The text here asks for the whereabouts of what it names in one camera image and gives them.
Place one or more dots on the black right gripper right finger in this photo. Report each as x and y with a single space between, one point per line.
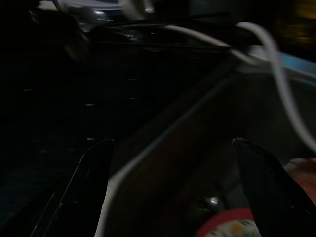
271 197

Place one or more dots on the red and white bowl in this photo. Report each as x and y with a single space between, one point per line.
222 222

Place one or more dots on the stainless steel sink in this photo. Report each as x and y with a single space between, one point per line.
172 160

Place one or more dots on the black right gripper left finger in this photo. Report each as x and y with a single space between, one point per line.
81 192

